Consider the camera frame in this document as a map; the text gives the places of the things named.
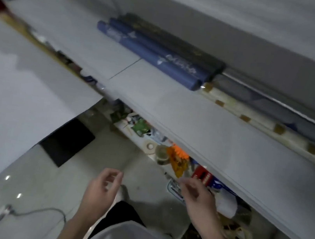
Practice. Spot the person's left hand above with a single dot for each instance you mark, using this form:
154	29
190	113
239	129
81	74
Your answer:
97	197

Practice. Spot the person's right hand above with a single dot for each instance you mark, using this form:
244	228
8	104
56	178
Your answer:
200	208

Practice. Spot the person's right thumb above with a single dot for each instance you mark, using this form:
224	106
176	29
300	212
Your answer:
184	190

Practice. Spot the person's left thumb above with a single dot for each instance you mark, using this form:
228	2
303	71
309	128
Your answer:
119	181

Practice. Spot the person's left forearm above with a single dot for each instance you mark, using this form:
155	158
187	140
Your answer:
74	234

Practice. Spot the red packet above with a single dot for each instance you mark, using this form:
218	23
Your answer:
202	175

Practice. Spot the orange packet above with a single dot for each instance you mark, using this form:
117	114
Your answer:
177	162

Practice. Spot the black trousers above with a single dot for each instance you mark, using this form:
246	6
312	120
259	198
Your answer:
119	217

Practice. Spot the blue packet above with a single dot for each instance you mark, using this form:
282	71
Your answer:
222	188

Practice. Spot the clear plastic jar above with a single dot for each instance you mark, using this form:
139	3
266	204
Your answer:
162	155

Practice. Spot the white plastic bag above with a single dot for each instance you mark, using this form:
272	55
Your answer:
227	205

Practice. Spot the white tape roll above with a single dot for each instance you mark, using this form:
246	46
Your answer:
149	147

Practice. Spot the green packet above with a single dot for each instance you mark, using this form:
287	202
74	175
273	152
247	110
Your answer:
140	127

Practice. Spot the black floor mat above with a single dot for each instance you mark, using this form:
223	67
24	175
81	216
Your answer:
67	142

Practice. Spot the white shelf board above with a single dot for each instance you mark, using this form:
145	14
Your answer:
192	120

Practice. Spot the yellow patterned bag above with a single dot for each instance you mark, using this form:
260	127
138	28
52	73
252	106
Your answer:
241	238

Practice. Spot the white roll with brown squares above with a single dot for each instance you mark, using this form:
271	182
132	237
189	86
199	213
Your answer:
263	123

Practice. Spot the grey paper roll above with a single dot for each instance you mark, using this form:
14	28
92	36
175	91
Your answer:
279	112

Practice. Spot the light blue paper roll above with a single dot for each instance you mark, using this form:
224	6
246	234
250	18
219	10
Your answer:
152	58

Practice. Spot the dark blue paper roll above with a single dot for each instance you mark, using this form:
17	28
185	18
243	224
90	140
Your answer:
161	50

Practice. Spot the black paper roll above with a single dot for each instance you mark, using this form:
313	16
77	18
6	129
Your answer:
175	42

